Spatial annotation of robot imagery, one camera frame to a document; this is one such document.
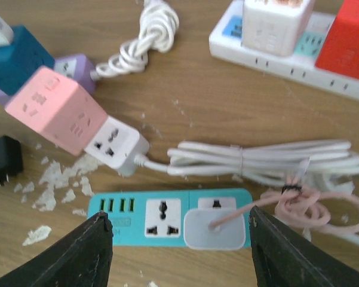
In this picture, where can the black power adapter with cable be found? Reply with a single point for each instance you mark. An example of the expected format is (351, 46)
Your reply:
(11, 160)

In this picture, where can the purple power strip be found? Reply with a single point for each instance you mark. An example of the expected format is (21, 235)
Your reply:
(77, 67)

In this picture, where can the teal power strip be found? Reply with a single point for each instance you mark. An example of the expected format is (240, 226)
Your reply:
(178, 218)

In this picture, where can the white power strip centre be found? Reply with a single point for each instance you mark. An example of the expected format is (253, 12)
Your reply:
(116, 144)

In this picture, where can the small white plug adapter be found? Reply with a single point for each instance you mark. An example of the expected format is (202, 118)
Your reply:
(215, 228)

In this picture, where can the blue cube adapter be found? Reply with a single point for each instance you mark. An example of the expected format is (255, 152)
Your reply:
(20, 60)

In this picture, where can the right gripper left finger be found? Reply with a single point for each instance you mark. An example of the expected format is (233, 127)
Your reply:
(81, 258)

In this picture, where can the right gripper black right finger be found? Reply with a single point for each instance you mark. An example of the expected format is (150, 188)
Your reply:
(284, 258)

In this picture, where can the red cube adapter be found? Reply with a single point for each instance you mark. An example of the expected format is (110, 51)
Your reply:
(340, 52)

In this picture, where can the white cartoon cube adapter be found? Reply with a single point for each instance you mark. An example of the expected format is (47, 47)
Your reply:
(274, 27)

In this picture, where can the long white power strip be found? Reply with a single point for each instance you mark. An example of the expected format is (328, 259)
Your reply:
(225, 44)

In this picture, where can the pink cube adapter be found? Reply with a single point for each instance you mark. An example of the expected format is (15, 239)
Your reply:
(59, 109)

